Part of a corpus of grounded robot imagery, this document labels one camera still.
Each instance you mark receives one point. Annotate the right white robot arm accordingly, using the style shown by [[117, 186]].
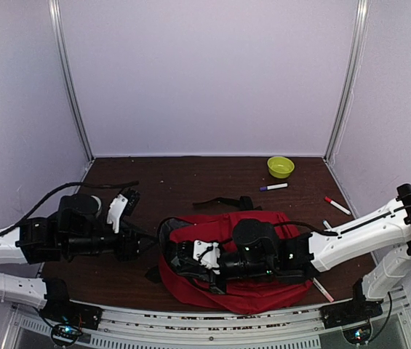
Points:
[[303, 257]]

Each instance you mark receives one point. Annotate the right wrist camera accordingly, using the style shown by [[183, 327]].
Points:
[[200, 253]]

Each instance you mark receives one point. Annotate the purple-capped white marker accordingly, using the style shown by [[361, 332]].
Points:
[[273, 187]]

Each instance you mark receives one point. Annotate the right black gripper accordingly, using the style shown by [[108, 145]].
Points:
[[217, 286]]

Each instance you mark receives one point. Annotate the pink-capped white marker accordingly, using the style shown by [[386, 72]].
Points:
[[323, 291]]

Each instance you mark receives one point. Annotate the red-capped white marker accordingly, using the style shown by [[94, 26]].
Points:
[[337, 205]]

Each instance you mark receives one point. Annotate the aluminium frame post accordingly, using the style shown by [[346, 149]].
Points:
[[357, 46], [57, 26]]

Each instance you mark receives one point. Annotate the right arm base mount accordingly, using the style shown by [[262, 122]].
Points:
[[355, 317]]

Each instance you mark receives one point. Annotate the yellow-green plastic bowl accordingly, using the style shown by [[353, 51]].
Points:
[[280, 167]]

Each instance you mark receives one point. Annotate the red backpack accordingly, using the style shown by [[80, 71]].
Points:
[[192, 285]]

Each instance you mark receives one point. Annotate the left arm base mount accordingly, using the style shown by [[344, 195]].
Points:
[[65, 318]]

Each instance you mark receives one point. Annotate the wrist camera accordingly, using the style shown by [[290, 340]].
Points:
[[122, 205], [200, 253]]

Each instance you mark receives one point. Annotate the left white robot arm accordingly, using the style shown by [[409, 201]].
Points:
[[30, 241]]

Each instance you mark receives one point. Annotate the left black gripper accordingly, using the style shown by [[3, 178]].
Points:
[[129, 252]]

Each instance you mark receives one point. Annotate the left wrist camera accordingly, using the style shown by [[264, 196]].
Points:
[[122, 205]]

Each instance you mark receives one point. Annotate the left aluminium frame post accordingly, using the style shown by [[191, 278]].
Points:
[[57, 26]]

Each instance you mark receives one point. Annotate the teal-capped white marker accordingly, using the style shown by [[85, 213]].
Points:
[[327, 225]]

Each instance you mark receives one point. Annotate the pale green ceramic bowl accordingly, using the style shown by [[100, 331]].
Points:
[[99, 206]]

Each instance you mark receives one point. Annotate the right aluminium frame post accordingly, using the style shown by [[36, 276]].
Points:
[[357, 46]]

